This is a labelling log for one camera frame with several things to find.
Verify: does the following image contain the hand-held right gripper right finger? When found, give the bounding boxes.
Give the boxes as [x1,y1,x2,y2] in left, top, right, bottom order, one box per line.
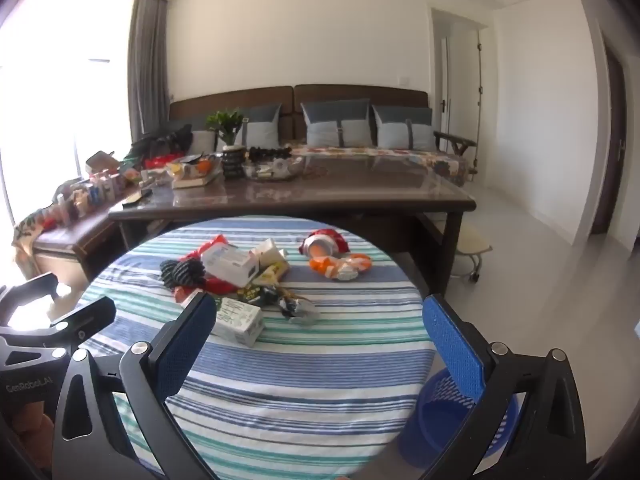
[420,294,601,480]

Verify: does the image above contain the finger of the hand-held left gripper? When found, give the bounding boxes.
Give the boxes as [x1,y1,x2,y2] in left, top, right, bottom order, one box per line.
[47,296,117,356]
[0,271,58,331]

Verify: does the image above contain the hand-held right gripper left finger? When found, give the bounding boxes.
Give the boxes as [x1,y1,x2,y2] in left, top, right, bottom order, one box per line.
[50,291,221,480]

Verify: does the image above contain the red snack bar wrapper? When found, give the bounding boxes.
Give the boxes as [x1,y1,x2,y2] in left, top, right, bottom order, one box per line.
[175,284,206,307]

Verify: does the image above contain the white green milk carton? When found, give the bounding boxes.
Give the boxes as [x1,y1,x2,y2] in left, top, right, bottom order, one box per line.
[212,296,265,348]

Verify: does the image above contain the blue plastic wastebasket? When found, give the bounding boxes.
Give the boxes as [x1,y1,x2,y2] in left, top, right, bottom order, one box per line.
[397,365,523,471]

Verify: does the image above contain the black white striped cloth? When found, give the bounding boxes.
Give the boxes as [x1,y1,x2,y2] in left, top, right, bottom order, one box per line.
[160,257,207,291]

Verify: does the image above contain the clear plastic box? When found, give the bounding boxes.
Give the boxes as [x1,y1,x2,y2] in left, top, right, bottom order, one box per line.
[200,242,261,288]

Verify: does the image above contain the red plastic bag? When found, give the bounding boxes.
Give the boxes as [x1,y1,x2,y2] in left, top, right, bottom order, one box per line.
[199,234,227,258]

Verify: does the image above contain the yellowish bread packet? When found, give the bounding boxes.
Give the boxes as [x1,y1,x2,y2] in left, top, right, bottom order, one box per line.
[250,262,291,287]

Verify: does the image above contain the dark foil wrapper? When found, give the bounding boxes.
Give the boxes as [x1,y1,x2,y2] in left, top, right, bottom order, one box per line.
[260,285,321,327]

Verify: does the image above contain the orange white snack wrapper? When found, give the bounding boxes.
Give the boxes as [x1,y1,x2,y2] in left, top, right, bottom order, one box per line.
[308,254,373,283]

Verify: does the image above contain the crushed red can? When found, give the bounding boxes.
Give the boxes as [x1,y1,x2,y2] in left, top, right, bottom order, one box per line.
[300,229,349,261]

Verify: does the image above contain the person's left hand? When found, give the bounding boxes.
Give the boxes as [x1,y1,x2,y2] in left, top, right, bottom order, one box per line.
[7,400,56,443]

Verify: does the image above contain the wooden side cabinet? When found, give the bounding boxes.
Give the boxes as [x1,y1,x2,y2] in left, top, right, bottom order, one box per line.
[15,200,126,283]

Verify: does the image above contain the round stool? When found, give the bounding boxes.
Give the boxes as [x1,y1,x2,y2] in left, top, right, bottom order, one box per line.
[456,222,494,283]

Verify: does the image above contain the row of small bottles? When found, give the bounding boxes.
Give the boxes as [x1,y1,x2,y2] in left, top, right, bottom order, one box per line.
[52,170,126,227]

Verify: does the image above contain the blue green striped tablecloth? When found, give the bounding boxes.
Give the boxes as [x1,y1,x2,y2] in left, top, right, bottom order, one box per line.
[75,216,436,480]

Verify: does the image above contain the cardboard box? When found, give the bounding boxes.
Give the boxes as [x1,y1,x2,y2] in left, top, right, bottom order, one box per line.
[85,151,119,174]

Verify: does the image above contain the thick book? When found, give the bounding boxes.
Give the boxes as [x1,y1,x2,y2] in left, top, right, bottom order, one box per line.
[172,170,224,191]

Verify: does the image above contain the glass fruit bowl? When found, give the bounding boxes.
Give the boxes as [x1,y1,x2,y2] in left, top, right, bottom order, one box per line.
[167,155,223,179]

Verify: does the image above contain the black bag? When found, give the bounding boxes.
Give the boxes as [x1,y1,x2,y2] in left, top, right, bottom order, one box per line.
[131,125,193,161]

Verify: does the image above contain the black bubble vase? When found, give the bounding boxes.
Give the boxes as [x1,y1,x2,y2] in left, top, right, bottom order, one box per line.
[222,145,247,179]

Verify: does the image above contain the glass tray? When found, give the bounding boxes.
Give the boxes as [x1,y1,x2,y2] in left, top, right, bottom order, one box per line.
[242,152,307,182]

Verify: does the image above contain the floral sofa cover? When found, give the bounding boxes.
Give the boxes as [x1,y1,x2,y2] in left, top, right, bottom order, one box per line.
[290,142,471,187]

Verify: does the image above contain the grey blue pillow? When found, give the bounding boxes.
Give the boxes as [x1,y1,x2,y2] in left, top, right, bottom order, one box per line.
[170,115,217,155]
[301,100,373,147]
[240,104,283,150]
[372,105,433,151]

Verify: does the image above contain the dark glossy beads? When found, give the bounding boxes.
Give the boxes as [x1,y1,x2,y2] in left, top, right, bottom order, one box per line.
[248,146,292,161]

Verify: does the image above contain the green potted plant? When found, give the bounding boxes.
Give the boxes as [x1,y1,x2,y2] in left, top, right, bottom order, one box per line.
[206,107,246,147]

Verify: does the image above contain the dark brown door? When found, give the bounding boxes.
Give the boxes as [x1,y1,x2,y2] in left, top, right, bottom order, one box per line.
[589,45,629,237]

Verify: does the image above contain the grey curtain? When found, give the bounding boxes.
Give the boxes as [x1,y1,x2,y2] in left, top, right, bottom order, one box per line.
[127,0,169,150]

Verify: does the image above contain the white door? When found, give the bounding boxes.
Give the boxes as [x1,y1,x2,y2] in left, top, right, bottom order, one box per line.
[439,35,454,137]

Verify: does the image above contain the brown sofa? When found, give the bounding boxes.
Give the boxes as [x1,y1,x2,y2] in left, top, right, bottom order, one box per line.
[167,84,478,186]

